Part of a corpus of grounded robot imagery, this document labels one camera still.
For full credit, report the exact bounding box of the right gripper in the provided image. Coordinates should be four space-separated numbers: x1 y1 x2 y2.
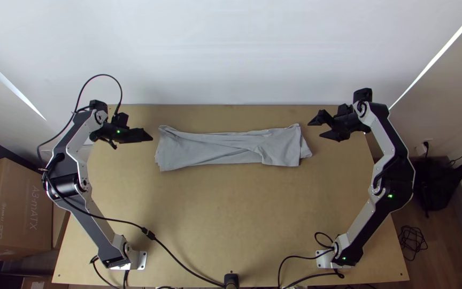
307 109 371 143

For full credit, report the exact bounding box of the grey t-shirt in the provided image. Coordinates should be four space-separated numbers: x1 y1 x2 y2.
154 123 313 172

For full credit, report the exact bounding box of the black bag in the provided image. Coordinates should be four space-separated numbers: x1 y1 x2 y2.
412 157 462 212

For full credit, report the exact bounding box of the brown cardboard box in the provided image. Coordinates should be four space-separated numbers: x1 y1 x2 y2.
0 157 54 262

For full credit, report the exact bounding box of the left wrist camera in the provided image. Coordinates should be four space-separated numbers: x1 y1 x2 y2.
112 112 130 127

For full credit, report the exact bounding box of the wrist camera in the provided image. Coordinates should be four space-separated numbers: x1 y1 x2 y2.
112 112 130 127
337 103 355 118

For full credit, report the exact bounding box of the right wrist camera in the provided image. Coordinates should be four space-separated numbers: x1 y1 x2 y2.
337 103 355 118

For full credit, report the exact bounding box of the white wall socket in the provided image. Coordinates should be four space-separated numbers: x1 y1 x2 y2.
414 139 434 158

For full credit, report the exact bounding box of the tangled black cable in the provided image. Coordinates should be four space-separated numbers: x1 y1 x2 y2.
398 225 429 253

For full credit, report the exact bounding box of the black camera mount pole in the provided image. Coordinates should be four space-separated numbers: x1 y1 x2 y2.
223 272 240 289

